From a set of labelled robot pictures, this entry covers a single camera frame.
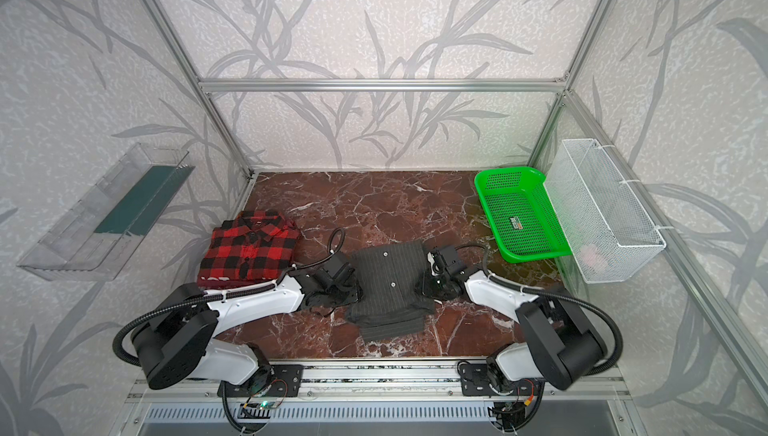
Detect grey pinstriped long sleeve shirt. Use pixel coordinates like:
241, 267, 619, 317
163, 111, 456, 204
345, 240, 435, 343

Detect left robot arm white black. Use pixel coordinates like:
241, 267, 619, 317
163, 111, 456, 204
113, 252, 362, 390

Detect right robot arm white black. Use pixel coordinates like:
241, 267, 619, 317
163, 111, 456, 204
417, 243, 622, 395

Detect red black plaid folded shirt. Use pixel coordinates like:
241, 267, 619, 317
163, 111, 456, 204
196, 209, 301, 289

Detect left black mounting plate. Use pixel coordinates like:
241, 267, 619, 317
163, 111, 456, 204
217, 364, 304, 398

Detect black mounting plate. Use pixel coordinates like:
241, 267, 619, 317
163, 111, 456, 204
456, 360, 537, 397
217, 364, 304, 398

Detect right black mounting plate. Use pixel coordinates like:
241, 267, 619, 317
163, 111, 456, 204
456, 360, 537, 397

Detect green plastic basket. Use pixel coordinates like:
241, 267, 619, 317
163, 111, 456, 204
474, 166, 572, 264

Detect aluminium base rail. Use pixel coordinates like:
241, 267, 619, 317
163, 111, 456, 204
125, 357, 631, 404

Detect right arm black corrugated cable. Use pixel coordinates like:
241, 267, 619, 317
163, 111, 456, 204
452, 242, 624, 431

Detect white wire mesh basket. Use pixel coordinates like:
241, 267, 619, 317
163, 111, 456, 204
544, 138, 666, 284

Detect aluminium horizontal frame bar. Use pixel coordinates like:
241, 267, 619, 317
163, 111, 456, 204
199, 78, 564, 94

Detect clear plastic wall tray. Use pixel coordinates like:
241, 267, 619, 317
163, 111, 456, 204
18, 143, 195, 281

